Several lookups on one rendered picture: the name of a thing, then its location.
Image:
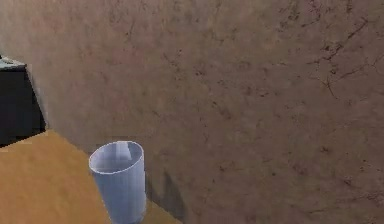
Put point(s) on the gray cylindrical trash can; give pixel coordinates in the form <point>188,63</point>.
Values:
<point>121,190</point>

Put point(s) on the black cabinet with grey top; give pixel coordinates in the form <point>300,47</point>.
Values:
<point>16,103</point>

